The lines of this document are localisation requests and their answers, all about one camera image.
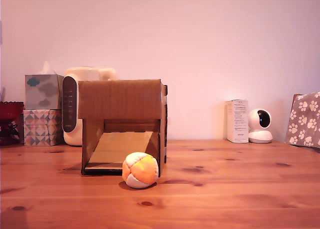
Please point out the orange and white footbag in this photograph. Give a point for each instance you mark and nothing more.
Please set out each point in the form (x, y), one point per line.
(140, 170)

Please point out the triangle pattern tissue box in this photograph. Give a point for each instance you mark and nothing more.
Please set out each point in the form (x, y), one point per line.
(41, 127)

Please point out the cardboard dice tower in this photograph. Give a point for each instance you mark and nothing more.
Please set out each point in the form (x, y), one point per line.
(117, 99)

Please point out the cream appliance with dark panel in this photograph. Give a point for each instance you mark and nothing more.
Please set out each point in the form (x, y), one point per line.
(80, 74)

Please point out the white box with text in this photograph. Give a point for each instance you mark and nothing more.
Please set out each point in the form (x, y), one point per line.
(238, 121)

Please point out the white tissue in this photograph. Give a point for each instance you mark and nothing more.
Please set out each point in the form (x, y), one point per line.
(46, 68)

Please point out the small white round camera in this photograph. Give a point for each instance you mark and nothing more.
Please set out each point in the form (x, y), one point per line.
(258, 135)

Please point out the red glass bowl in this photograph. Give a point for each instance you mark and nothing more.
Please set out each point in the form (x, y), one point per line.
(8, 114)

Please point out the paw print cloth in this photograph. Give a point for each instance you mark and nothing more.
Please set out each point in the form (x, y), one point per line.
(305, 119)

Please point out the cloud print tissue box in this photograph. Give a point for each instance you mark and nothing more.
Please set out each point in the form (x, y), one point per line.
(42, 91)

